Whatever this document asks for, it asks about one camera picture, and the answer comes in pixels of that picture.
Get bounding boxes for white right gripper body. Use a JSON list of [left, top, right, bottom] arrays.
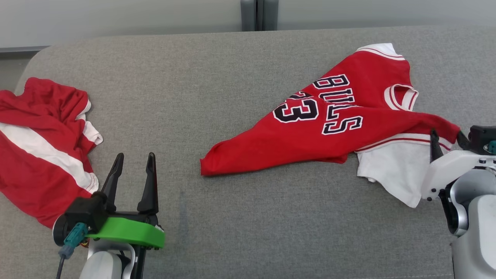
[[421, 150, 496, 201]]

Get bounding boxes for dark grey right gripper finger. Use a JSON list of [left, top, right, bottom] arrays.
[[429, 128, 444, 164], [457, 131, 472, 150]]

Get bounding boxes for red Bulls basketball jersey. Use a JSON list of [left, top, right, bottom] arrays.
[[200, 43, 462, 209]]

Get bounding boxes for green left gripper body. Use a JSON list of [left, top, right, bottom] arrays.
[[84, 216, 166, 250]]

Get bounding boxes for red shorts with white stripe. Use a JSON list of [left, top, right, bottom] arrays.
[[0, 77, 104, 229]]

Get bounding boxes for teal left camera connector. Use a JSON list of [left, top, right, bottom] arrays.
[[59, 222, 89, 260]]

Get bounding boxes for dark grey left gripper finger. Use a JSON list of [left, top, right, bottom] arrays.
[[137, 152, 160, 216], [101, 152, 125, 214]]

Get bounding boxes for grey partition post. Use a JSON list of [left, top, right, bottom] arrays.
[[240, 0, 279, 32]]

